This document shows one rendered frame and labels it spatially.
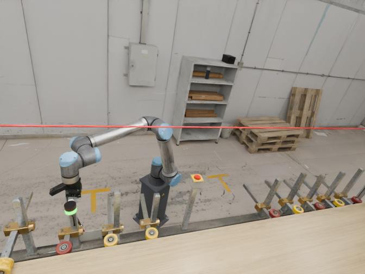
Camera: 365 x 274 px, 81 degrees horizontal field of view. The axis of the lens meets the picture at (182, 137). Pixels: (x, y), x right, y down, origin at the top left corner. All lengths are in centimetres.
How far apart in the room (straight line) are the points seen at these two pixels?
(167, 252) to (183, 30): 323
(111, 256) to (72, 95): 286
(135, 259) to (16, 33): 315
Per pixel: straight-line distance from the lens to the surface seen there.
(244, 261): 157
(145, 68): 353
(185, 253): 148
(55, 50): 367
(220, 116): 432
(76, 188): 143
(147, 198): 237
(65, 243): 152
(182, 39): 386
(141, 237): 174
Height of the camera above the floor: 213
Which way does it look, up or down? 29 degrees down
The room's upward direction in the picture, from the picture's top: 11 degrees clockwise
